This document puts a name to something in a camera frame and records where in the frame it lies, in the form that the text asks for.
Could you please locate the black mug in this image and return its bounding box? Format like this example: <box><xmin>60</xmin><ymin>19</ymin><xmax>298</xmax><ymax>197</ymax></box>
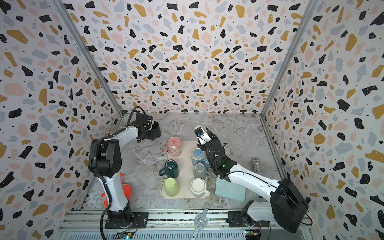
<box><xmin>147</xmin><ymin>122</ymin><xmax>162</xmax><ymax>141</ymax></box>

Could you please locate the light blue mug yellow inside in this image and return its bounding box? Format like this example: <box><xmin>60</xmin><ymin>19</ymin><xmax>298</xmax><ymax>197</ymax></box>
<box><xmin>191</xmin><ymin>148</ymin><xmax>210</xmax><ymax>169</ymax></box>

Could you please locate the pink mug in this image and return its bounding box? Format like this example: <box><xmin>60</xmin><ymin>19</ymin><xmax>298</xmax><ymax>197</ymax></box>
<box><xmin>161</xmin><ymin>137</ymin><xmax>182</xmax><ymax>157</ymax></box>

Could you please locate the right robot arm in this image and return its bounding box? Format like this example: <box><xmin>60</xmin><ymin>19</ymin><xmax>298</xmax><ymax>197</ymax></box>
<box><xmin>194</xmin><ymin>126</ymin><xmax>309</xmax><ymax>233</ymax></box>

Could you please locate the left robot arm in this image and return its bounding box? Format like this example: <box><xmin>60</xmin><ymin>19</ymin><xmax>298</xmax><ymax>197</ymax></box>
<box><xmin>88</xmin><ymin>113</ymin><xmax>161</xmax><ymax>230</ymax></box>

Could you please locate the grey mug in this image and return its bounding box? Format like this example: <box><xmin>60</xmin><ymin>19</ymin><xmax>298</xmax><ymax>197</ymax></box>
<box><xmin>194</xmin><ymin>163</ymin><xmax>208</xmax><ymax>180</ymax></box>

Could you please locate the white mug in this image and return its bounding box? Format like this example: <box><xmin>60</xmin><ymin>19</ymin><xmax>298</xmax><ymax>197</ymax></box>
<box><xmin>190</xmin><ymin>178</ymin><xmax>211</xmax><ymax>199</ymax></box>

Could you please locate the dark green mug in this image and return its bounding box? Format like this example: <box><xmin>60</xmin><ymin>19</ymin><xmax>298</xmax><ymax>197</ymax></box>
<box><xmin>159</xmin><ymin>160</ymin><xmax>180</xmax><ymax>179</ymax></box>

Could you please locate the light green mug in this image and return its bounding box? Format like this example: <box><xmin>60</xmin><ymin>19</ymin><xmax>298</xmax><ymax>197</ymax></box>
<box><xmin>161</xmin><ymin>178</ymin><xmax>180</xmax><ymax>198</ymax></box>

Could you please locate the beige tray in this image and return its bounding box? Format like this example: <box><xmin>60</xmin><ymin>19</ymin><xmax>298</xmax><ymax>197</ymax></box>
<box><xmin>160</xmin><ymin>141</ymin><xmax>207</xmax><ymax>200</ymax></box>

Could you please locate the teal cloth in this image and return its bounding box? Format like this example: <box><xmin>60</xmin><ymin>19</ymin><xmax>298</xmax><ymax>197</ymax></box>
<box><xmin>215</xmin><ymin>177</ymin><xmax>246</xmax><ymax>202</ymax></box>

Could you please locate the glitter bottle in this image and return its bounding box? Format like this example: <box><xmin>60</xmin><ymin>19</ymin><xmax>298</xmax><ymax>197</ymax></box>
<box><xmin>251</xmin><ymin>157</ymin><xmax>262</xmax><ymax>175</ymax></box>

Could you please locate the red fish plush toy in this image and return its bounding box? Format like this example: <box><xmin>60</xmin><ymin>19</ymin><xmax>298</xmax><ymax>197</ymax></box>
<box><xmin>101</xmin><ymin>173</ymin><xmax>132</xmax><ymax>207</ymax></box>

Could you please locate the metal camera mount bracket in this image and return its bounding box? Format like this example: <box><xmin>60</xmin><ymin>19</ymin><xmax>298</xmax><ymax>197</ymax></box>
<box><xmin>191</xmin><ymin>196</ymin><xmax>214</xmax><ymax>240</ymax></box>

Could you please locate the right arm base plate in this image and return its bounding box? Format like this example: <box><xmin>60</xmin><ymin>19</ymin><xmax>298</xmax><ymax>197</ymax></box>
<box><xmin>226</xmin><ymin>211</ymin><xmax>270</xmax><ymax>228</ymax></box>

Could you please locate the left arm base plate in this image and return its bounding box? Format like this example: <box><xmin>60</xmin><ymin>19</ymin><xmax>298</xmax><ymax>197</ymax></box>
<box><xmin>104</xmin><ymin>212</ymin><xmax>149</xmax><ymax>230</ymax></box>

